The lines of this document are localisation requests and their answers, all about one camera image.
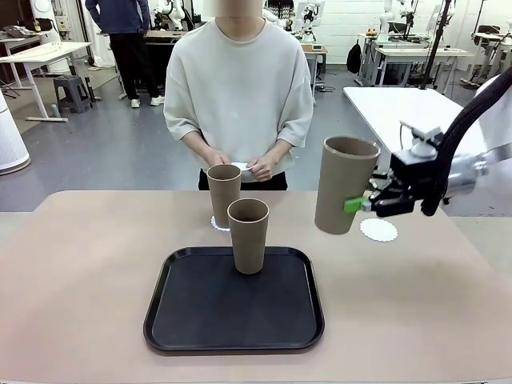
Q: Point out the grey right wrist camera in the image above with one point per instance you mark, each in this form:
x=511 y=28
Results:
x=424 y=149

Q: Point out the dark background desk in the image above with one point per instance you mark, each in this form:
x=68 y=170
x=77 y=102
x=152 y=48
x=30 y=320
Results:
x=160 y=40

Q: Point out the person's left forearm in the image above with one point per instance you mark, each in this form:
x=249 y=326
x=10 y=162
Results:
x=280 y=148

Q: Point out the black plastic serving tray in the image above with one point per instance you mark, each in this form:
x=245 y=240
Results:
x=208 y=312

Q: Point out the black backpack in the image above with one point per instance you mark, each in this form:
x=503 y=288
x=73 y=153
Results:
x=354 y=58

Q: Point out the person in patterned sweater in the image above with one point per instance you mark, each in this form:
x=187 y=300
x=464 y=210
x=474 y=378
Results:
x=280 y=12

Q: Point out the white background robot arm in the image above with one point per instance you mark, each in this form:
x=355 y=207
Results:
x=170 y=14
x=310 y=18
x=387 y=18

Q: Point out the person's left hand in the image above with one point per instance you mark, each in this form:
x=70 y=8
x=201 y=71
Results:
x=264 y=168

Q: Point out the grey cloth bundle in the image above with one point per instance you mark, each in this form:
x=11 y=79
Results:
x=14 y=31

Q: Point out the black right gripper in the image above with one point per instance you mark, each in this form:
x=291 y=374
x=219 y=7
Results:
x=412 y=176

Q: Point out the tall tan cup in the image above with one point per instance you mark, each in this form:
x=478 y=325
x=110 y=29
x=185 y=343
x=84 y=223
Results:
x=340 y=180
x=222 y=192
x=248 y=244

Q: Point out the person's right forearm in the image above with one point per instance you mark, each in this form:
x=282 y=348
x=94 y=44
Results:
x=196 y=146

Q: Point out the white wall electrical box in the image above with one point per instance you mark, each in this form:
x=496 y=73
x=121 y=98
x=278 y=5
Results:
x=65 y=27

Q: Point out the person's right hand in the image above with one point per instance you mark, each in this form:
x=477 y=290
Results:
x=218 y=159

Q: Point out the small wooden side table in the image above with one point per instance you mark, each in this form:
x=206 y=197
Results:
x=316 y=54

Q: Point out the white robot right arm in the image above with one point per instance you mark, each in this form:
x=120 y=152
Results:
x=500 y=132

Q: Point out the person in beige sweatshirt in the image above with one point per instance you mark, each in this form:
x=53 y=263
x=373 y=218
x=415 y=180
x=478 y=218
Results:
x=240 y=80

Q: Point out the black stand pole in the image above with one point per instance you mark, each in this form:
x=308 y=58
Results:
x=436 y=56

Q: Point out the white ribbed cylinder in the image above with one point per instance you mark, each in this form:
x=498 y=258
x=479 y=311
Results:
x=12 y=140

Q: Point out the person in dark blue top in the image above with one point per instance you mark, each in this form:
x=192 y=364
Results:
x=128 y=52

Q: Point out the tall white cylinder unit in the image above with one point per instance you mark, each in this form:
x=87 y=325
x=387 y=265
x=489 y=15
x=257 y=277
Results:
x=56 y=66

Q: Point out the large white table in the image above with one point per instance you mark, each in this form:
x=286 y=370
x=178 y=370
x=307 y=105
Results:
x=384 y=108

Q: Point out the white desk with white legs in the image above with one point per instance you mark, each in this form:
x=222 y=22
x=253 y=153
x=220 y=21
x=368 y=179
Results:
x=48 y=50

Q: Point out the white lab desk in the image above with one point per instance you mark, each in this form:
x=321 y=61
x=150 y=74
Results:
x=408 y=52
x=492 y=40

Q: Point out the grey plastic stool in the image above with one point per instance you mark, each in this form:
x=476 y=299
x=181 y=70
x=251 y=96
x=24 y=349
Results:
x=72 y=90

